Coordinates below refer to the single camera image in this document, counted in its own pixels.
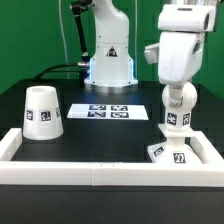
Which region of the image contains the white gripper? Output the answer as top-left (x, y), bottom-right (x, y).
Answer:
top-left (144, 31), bottom-right (205, 108)

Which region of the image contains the white lamp bulb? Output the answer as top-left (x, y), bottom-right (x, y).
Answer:
top-left (162, 82), bottom-right (197, 132)

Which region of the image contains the white lamp base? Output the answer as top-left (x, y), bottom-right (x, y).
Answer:
top-left (147, 124), bottom-right (202, 165)

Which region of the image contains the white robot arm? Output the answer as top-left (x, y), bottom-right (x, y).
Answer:
top-left (84, 0), bottom-right (209, 110)

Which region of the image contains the white lamp shade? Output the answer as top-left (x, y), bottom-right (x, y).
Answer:
top-left (23, 86), bottom-right (63, 140)

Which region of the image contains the white marker sheet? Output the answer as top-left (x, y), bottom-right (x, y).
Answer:
top-left (67, 104), bottom-right (148, 120)

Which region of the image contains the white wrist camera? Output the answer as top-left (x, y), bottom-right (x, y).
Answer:
top-left (158, 4), bottom-right (216, 32)

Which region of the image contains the black cable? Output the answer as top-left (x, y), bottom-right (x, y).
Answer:
top-left (32, 63), bottom-right (91, 82)

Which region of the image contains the white hanging cable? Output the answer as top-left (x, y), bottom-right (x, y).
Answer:
top-left (58, 0), bottom-right (71, 80)

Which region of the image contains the white U-shaped frame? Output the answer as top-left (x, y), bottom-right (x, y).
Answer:
top-left (0, 128), bottom-right (224, 187)

